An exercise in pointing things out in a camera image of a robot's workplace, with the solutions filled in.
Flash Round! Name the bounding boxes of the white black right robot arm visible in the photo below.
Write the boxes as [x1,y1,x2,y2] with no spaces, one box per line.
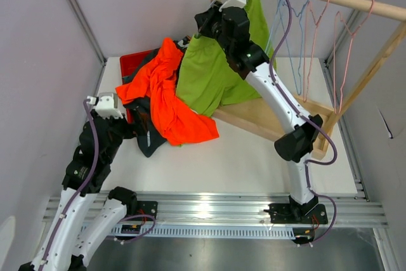
[195,1,323,223]

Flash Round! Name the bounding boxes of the wooden clothes rack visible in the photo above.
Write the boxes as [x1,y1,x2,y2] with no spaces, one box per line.
[195,0,405,165]

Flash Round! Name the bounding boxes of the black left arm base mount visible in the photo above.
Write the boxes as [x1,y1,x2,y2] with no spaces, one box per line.
[127,201,159,223]

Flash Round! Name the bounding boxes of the pink hanger of camouflage shorts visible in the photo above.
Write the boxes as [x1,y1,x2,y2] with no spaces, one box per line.
[303,0,330,102]

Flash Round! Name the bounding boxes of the blue hanger of black shorts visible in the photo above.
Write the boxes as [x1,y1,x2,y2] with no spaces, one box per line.
[284,0,313,96]

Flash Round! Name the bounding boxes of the blue hanger of orange shorts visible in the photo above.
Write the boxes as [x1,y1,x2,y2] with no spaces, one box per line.
[265,0,286,58]

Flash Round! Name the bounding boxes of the black shorts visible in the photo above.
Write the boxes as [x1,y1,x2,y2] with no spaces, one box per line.
[122,39,191,158]

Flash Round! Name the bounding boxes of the red plastic bin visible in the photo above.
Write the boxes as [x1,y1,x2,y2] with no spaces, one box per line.
[120,48,159,128]

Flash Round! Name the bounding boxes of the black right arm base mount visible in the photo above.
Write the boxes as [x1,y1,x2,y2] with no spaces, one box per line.
[263,203,329,225]

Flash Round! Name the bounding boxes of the aluminium mounting rail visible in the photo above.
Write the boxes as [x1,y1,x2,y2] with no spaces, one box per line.
[41,190,388,228]

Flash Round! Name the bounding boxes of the lime green shorts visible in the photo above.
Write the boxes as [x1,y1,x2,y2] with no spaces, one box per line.
[176,0,273,117]

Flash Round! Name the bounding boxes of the pink hanger of teal shorts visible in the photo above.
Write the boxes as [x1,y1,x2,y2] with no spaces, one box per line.
[332,0,376,115]

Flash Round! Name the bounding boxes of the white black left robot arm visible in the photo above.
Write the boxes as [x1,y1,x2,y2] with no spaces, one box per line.
[19,112,138,270]

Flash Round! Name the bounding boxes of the orange shorts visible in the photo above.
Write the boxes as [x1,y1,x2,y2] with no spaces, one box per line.
[115,38,219,146]

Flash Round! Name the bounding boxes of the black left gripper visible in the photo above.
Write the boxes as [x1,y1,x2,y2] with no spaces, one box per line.
[103,106,148,162]

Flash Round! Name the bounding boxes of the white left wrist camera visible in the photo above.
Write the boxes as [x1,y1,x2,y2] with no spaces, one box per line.
[86,92,124,119]

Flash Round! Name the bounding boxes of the slotted grey cable duct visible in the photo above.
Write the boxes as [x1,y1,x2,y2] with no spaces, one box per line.
[107,224,311,240]

